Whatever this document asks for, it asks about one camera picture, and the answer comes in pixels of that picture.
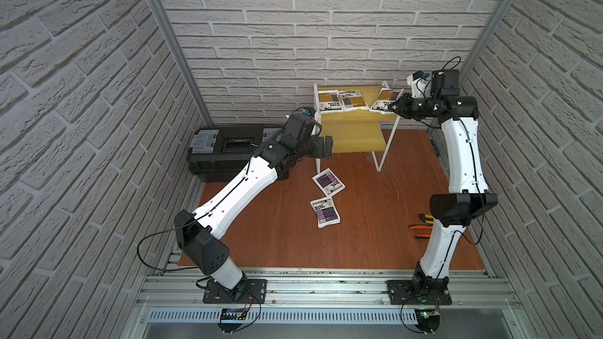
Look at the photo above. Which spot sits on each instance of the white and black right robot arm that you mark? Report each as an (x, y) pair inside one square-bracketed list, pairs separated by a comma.
[(437, 96)]

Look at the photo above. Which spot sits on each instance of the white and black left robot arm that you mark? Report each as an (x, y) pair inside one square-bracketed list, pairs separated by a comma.
[(199, 233)]

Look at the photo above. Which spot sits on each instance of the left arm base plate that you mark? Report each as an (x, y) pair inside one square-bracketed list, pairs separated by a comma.
[(247, 291)]

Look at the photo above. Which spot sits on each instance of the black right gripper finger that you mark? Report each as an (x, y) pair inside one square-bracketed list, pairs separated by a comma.
[(396, 109), (399, 103)]

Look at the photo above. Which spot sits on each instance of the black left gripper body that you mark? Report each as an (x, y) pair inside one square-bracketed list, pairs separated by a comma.
[(318, 146)]

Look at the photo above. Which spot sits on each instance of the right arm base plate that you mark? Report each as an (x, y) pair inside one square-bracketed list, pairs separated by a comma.
[(407, 292)]

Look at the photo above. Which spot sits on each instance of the aluminium rail frame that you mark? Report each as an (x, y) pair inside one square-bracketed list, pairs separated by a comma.
[(323, 296)]

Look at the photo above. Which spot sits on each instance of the yellow utility knife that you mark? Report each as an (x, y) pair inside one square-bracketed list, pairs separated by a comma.
[(428, 219)]

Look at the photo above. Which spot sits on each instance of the purple coffee bag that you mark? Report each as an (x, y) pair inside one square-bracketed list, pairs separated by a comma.
[(326, 212), (328, 183)]

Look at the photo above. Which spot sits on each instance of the orange handled pliers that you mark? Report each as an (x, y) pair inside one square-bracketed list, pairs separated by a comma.
[(421, 231)]

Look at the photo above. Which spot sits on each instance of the black plastic toolbox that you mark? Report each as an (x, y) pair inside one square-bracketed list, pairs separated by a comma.
[(220, 154)]

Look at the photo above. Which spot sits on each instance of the white frame wooden two-tier shelf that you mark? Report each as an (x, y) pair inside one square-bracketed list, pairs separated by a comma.
[(360, 130)]

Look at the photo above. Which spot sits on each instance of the purple coffee bag lower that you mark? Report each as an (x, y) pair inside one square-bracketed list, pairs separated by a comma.
[(326, 212)]

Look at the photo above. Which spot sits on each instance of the left controller board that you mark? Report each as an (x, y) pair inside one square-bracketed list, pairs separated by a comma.
[(231, 320)]

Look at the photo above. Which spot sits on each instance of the controller board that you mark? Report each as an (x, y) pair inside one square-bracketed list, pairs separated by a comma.
[(428, 321), (231, 320)]

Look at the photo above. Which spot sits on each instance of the right controller board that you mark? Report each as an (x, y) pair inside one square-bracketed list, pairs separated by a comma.
[(428, 321)]

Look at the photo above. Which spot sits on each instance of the purple coffee bag upper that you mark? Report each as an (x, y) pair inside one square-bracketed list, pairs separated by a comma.
[(328, 183)]

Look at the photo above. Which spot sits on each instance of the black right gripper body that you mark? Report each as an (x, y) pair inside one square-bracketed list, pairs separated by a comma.
[(418, 108)]

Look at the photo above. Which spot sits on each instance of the yellow coffee bag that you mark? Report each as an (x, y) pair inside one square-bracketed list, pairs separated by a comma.
[(385, 98), (329, 101), (352, 101)]

